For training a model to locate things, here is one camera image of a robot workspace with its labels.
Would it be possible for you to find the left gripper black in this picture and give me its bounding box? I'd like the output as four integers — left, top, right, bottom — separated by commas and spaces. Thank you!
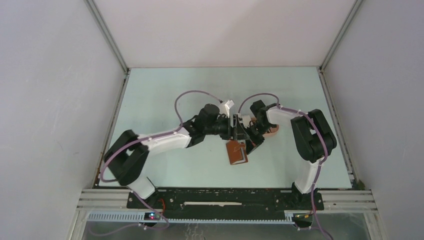
204, 114, 249, 141

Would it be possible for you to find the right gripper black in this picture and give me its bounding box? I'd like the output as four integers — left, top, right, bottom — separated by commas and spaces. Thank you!
243, 121, 274, 154

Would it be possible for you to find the brown leather card holder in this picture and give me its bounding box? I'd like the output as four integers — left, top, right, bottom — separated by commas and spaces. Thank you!
225, 140, 249, 166

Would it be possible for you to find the pink oval tray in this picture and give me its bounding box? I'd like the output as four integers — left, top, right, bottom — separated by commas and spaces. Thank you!
249, 117, 280, 138

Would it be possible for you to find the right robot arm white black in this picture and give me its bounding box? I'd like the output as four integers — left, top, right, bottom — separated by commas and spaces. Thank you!
245, 100, 337, 209

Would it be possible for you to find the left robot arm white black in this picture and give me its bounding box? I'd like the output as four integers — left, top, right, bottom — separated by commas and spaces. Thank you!
104, 101, 253, 208

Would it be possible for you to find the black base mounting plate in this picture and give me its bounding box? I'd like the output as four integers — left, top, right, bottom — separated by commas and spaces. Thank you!
145, 187, 325, 221

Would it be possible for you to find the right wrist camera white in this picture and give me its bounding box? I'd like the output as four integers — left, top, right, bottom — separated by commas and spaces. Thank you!
239, 115, 252, 128

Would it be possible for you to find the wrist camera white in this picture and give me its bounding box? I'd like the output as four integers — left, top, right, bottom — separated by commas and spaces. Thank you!
218, 99, 235, 118
239, 115, 252, 128

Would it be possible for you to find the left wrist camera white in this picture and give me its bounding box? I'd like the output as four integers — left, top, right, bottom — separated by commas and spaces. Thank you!
218, 99, 235, 118

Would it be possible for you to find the aluminium frame post left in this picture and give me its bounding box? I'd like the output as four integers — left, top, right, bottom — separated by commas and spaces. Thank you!
84, 0, 130, 75

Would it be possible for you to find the aluminium frame post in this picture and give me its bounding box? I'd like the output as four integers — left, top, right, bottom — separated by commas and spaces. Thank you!
84, 0, 130, 75
319, 0, 365, 72

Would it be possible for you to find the grey cable duct rail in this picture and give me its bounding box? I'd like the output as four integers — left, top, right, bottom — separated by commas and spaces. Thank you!
86, 211, 296, 225

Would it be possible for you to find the aluminium frame post right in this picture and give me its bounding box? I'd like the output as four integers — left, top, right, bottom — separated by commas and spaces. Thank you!
319, 0, 365, 72

